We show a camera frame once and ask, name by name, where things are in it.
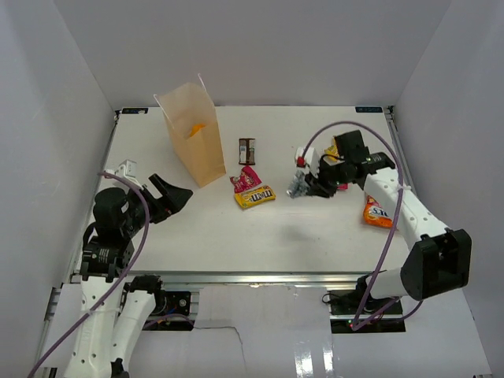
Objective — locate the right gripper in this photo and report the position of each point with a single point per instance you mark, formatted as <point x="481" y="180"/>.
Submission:
<point x="320" y="189"/>

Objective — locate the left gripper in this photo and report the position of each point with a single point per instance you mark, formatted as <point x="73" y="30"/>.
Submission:
<point x="172" y="198"/>

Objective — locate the silver foil snack packet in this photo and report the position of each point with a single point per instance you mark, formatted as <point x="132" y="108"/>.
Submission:
<point x="298" y="186"/>

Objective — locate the small yellow M&M packet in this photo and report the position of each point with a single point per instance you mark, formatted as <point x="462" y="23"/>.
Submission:
<point x="332" y="151"/>

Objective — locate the orange Skittles packet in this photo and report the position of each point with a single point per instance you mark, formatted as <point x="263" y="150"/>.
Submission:
<point x="374" y="214"/>

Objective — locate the large orange gummy bag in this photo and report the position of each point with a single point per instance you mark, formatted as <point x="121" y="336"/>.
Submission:
<point x="195" y="129"/>

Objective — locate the brown chocolate bar wrapper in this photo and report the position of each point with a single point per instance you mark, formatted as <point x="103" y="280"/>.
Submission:
<point x="247" y="151"/>

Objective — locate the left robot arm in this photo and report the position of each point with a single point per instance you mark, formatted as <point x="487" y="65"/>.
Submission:
<point x="114" y="311"/>

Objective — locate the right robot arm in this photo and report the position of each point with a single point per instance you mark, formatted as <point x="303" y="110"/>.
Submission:
<point x="439" y="256"/>

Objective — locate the brown paper bag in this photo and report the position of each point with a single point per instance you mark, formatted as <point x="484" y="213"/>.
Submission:
<point x="202" y="155"/>

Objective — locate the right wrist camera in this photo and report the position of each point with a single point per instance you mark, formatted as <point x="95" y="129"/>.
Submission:
<point x="307" y="161"/>

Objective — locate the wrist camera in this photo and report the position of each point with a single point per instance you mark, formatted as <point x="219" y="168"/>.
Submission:
<point x="126" y="170"/>
<point x="307" y="161"/>

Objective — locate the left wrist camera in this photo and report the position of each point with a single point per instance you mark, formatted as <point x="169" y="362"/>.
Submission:
<point x="126" y="170"/>

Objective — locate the aluminium front rail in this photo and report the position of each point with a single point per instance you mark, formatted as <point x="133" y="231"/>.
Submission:
<point x="253" y="278"/>

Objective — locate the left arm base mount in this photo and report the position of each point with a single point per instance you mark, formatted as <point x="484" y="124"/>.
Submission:
<point x="169" y="305"/>

